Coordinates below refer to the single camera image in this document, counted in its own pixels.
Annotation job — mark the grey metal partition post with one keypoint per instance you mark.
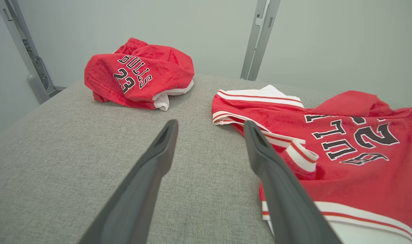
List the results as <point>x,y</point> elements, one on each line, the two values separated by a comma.
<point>255,34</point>
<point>268,34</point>

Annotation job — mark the red Bulls 23 shorts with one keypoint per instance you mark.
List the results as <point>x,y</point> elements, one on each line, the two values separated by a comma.
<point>158,71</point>

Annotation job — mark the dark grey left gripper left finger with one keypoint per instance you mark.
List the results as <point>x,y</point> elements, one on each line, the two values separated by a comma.
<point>138,189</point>

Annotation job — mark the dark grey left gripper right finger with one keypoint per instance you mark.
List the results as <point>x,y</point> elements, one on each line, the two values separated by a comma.
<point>284,196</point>

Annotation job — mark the grey metal frame with bracket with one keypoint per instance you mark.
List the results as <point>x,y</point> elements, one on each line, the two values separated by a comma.
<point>36,73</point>

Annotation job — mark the red white basketball jersey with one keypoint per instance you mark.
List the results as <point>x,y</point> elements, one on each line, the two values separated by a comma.
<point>362,183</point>

